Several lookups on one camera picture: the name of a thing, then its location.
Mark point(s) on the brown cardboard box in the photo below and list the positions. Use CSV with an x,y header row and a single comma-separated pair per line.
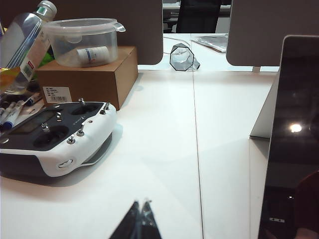
x,y
99,77

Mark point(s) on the faceted drinking glass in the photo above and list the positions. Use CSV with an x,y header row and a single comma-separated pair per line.
x,y
183,57

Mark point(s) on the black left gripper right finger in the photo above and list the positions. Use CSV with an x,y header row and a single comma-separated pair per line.
x,y
149,224

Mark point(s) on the narrow brown desk partition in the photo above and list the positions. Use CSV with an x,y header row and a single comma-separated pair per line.
x,y
256,30

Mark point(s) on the clear plastic food container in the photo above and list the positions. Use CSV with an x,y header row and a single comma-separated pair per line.
x,y
82,42

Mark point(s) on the green packet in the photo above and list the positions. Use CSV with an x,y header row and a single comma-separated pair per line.
x,y
46,58

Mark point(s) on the black office chair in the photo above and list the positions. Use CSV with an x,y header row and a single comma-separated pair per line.
x,y
198,16

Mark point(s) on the clear plastic water bottle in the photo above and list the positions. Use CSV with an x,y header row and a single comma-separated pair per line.
x,y
22,47

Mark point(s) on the white black RC transmitter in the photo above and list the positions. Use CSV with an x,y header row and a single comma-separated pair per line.
x,y
62,139

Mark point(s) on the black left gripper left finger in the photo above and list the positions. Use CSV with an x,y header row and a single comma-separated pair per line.
x,y
129,225

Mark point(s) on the wide brown desk partition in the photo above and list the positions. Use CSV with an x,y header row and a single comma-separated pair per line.
x,y
139,22

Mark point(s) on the small white labelled bottle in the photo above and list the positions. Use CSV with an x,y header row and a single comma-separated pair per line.
x,y
93,55

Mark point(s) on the grey plastic bag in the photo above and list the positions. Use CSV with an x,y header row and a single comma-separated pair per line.
x,y
211,42

